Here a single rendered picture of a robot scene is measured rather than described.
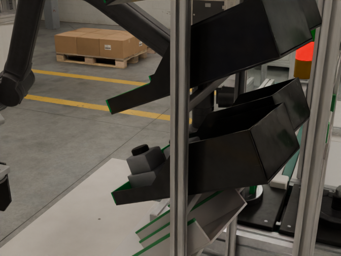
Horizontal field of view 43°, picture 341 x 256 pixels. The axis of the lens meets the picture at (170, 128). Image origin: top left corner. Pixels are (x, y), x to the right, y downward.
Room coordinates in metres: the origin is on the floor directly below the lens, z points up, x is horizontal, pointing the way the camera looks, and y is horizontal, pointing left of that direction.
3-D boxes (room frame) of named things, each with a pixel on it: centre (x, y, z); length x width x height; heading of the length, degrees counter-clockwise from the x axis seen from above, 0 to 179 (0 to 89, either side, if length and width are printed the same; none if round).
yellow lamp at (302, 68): (1.16, -0.36, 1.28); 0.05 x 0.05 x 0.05
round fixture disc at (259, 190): (1.03, -0.18, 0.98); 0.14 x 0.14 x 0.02
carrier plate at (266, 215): (1.03, -0.18, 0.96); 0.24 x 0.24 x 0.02; 67
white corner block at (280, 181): (1.08, -0.31, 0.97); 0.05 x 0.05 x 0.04; 67
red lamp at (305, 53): (1.16, -0.36, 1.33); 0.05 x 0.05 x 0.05
